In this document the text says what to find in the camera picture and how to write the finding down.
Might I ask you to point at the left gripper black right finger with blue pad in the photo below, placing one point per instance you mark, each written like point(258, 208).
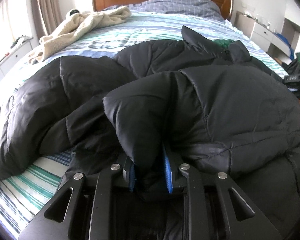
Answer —
point(214, 207)

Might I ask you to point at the white drawer cabinet left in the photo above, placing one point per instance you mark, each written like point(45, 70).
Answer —
point(14, 57)

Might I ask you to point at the blue striped bed sheet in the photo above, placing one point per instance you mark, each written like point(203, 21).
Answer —
point(21, 197)

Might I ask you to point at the black quilted puffer jacket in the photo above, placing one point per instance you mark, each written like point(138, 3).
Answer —
point(217, 107)

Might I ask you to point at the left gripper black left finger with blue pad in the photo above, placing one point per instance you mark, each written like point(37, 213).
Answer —
point(84, 207)

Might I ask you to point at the cream fleece garment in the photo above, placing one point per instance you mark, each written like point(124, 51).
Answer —
point(73, 28)

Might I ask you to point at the blue cloth on desk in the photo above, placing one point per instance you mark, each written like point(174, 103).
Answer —
point(285, 40)

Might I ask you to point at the blue plaid folded duvet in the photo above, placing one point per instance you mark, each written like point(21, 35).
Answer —
point(200, 8)

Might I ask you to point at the white desk with drawers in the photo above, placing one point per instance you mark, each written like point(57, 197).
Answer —
point(268, 41)

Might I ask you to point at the beige curtain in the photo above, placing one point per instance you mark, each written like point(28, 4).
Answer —
point(46, 16)

